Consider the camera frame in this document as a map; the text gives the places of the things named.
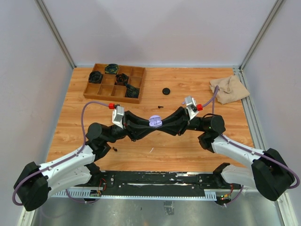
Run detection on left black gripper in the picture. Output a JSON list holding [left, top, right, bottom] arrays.
[[104, 111, 157, 143]]

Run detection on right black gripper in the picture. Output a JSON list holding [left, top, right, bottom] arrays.
[[156, 107, 205, 136]]

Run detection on purple earbud charging case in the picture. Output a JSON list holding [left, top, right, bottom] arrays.
[[149, 115, 163, 128]]

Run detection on black round charging case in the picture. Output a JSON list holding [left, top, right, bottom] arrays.
[[162, 88, 171, 95]]

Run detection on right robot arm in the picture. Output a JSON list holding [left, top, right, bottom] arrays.
[[149, 105, 300, 201]]

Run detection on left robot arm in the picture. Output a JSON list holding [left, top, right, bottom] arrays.
[[12, 110, 163, 211]]

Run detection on dark green rolled sock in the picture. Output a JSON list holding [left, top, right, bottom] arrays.
[[125, 84, 140, 98]]

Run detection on wooden compartment tray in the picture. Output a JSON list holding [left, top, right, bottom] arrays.
[[83, 64, 146, 104]]

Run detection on black orange rolled sock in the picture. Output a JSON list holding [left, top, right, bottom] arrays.
[[115, 73, 129, 86]]

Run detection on beige cloth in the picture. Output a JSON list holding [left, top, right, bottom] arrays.
[[209, 75, 250, 105]]

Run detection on green yellow rolled sock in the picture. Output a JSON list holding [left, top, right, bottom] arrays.
[[105, 64, 119, 74]]

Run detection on black rolled sock left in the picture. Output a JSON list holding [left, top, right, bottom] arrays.
[[88, 71, 103, 84]]

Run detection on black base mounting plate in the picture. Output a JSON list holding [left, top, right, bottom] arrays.
[[78, 171, 241, 199]]

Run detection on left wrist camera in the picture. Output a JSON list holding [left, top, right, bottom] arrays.
[[112, 106, 125, 129]]

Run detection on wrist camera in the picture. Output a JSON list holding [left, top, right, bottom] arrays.
[[112, 106, 125, 129], [184, 96, 199, 120]]

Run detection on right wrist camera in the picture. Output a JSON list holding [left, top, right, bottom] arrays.
[[184, 96, 199, 120]]

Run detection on aluminium frame post left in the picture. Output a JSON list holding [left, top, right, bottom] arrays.
[[34, 0, 77, 69]]

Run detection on aluminium frame post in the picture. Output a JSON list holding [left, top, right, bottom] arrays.
[[239, 0, 286, 71], [34, 0, 77, 69]]

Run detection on aluminium frame post right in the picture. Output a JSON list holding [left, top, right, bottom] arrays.
[[239, 0, 286, 71]]

